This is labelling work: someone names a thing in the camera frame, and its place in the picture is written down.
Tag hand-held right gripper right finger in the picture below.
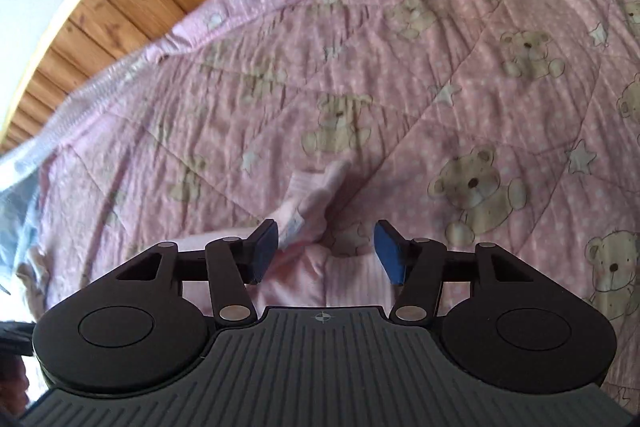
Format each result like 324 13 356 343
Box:
374 219 537 325

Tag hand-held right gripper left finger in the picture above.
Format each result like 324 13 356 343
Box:
114 219 278 325

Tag pink pants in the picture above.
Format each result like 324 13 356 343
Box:
172 159 406 308

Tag pink bear printed blanket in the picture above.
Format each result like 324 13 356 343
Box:
15 0 640 408

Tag clear bubble wrap sheet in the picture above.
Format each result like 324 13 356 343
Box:
0 0 640 288

